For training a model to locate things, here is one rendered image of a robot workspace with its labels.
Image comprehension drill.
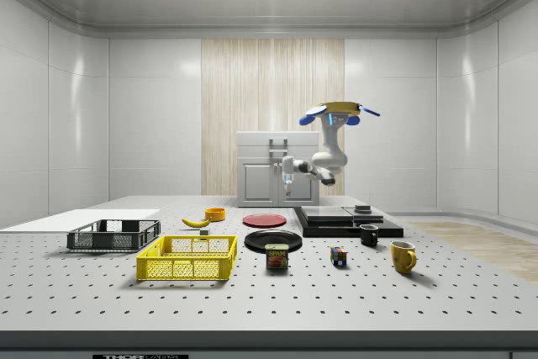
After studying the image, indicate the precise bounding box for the black plate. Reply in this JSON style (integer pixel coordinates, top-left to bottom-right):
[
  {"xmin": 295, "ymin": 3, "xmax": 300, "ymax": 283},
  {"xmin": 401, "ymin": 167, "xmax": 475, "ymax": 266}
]
[{"xmin": 244, "ymin": 230, "xmax": 304, "ymax": 253}]

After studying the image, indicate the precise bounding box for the dark grey basket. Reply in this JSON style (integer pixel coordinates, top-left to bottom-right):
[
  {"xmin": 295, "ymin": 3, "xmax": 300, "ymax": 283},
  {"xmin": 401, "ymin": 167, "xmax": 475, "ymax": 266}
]
[{"xmin": 66, "ymin": 219, "xmax": 162, "ymax": 254}]

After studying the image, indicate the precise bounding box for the drone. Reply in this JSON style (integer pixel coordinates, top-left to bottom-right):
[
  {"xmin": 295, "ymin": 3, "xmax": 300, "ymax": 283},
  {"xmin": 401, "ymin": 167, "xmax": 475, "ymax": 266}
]
[{"xmin": 298, "ymin": 100, "xmax": 382, "ymax": 127}]

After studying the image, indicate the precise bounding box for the black mug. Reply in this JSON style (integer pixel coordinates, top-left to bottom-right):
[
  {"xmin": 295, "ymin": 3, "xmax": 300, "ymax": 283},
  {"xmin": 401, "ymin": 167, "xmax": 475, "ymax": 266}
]
[{"xmin": 359, "ymin": 224, "xmax": 380, "ymax": 248}]

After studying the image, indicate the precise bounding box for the yellow mug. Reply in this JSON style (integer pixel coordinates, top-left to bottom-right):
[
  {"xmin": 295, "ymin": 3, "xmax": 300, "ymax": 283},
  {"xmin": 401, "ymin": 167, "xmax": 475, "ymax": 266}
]
[{"xmin": 390, "ymin": 240, "xmax": 419, "ymax": 274}]

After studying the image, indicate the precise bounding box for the yellow basket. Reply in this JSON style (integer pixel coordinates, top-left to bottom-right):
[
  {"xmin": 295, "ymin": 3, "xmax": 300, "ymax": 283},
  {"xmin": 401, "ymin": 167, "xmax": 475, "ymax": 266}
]
[{"xmin": 135, "ymin": 235, "xmax": 239, "ymax": 282}]

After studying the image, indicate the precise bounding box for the red plate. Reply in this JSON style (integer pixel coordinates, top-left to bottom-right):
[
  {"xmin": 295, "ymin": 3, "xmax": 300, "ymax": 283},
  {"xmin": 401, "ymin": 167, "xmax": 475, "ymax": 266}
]
[{"xmin": 242, "ymin": 213, "xmax": 287, "ymax": 229}]

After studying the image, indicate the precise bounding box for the banana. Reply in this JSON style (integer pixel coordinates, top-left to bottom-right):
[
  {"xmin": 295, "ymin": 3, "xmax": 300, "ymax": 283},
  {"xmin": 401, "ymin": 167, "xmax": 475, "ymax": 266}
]
[{"xmin": 181, "ymin": 216, "xmax": 213, "ymax": 230}]

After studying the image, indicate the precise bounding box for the puzzle cube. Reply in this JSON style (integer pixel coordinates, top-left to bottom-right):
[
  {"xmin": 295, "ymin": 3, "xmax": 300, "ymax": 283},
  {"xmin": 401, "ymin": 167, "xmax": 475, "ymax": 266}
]
[{"xmin": 330, "ymin": 245, "xmax": 349, "ymax": 268}]

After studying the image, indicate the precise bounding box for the white cabinet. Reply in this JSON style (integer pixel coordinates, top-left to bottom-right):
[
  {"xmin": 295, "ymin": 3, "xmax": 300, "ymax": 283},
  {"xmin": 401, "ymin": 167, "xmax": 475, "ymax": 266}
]
[{"xmin": 236, "ymin": 130, "xmax": 321, "ymax": 209}]

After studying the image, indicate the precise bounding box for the white board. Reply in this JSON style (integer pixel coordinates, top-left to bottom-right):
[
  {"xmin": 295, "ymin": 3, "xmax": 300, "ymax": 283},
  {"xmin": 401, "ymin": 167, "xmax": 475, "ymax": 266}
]
[{"xmin": 0, "ymin": 209, "xmax": 161, "ymax": 233}]

